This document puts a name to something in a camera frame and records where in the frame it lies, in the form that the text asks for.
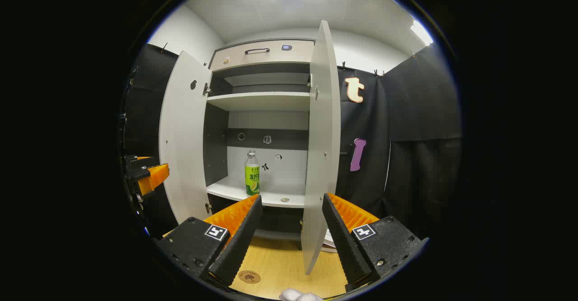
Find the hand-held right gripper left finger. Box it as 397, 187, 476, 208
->
154, 195, 263, 288

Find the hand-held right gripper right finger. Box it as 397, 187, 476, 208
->
322, 193, 429, 292

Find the grey cabinet door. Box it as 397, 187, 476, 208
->
158, 50, 213, 224
301, 20, 342, 275

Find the green label plastic bottle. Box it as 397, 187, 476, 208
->
245, 150, 261, 197

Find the grey cabinet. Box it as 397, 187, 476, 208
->
204, 38, 317, 251

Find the grey cabinet drawer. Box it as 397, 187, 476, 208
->
210, 39, 316, 72

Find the white book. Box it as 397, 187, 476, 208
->
323, 229, 338, 253

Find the ceiling light panel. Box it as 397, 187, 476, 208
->
410, 19, 434, 47

